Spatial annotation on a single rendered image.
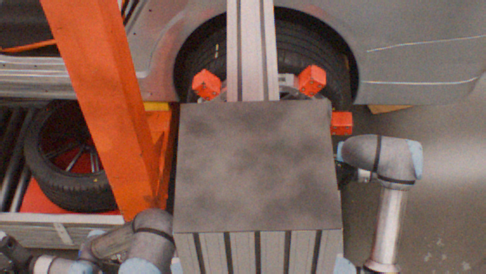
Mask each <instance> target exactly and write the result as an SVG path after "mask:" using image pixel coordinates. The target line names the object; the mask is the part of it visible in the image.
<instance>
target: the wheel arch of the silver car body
mask: <svg viewBox="0 0 486 274"><path fill-rule="evenodd" d="M273 16H274V20H275V19H276V20H281V21H287V22H292V23H296V24H298V25H301V26H303V27H307V28H309V29H310V30H312V31H314V32H316V33H318V34H319V35H320V36H322V37H323V39H324V40H326V41H327V42H328V43H329V44H330V46H332V47H333V49H334V50H335V53H342V54H344V55H345V56H346V57H347V59H348V68H349V77H350V87H351V104H354V105H355V103H356V101H357V99H358V97H359V94H360V90H361V68H360V65H359V62H358V58H357V57H356V54H355V51H354V49H353V48H352V46H351V45H350V44H349V43H348V40H346V39H345V38H344V37H343V35H342V33H340V32H339V31H337V30H336V29H335V27H332V26H331V25H330V24H329V23H328V22H327V21H324V20H323V19H321V18H319V17H317V16H315V15H313V14H310V13H308V12H306V11H303V10H300V9H297V8H291V7H287V6H283V5H277V4H273ZM226 26H227V10H225V11H222V12H220V13H219V14H215V15H213V16H211V17H209V18H208V19H207V20H206V21H203V22H201V23H200V24H199V25H198V26H196V27H194V29H193V30H192V31H191V32H190V33H189V34H187V36H186V37H185V38H184V40H182V41H181V45H180V47H178V49H177V50H176V52H175V54H174V59H173V63H172V67H171V75H170V78H171V86H172V90H173V92H174V98H175V99H176V100H177V102H179V101H180V100H181V87H182V83H183V77H184V72H185V67H186V61H187V55H188V54H189V53H192V52H194V51H197V50H198V48H199V47H200V46H201V44H202V43H203V42H204V41H205V40H206V39H207V38H208V37H210V35H212V34H213V33H215V32H217V31H219V30H220V29H222V28H224V27H226Z"/></svg>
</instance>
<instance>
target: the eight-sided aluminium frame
mask: <svg viewBox="0 0 486 274"><path fill-rule="evenodd" d="M278 84H279V92H288V93H290V94H291V95H293V96H295V97H296V98H298V99H299V100H310V99H326V104H327V110H328V115H329V127H330V124H331V118H332V102H331V101H329V99H328V98H325V97H324V96H323V95H322V94H321V93H319V92H317V93H316V94H315V95H314V96H313V97H310V96H308V95H306V94H304V93H303V92H299V78H298V77H297V76H296V75H294V74H288V73H285V74H278ZM226 99H227V79H226V80H225V81H223V82H222V83H221V85H220V94H219V95H218V96H216V97H215V98H213V99H212V100H211V101H207V99H205V98H202V97H201V98H200V99H198V103H211V102H224V101H225V100H226Z"/></svg>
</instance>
